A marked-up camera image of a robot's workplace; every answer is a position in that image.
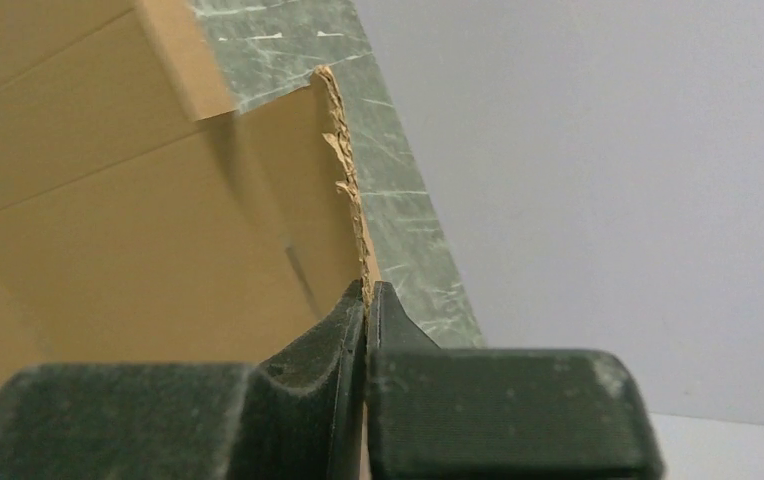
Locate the brown cardboard box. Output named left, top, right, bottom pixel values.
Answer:
left=0, top=1, right=379, bottom=388

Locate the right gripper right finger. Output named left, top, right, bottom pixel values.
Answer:
left=366, top=282, right=665, bottom=479

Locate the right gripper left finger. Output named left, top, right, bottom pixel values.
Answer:
left=0, top=282, right=365, bottom=479

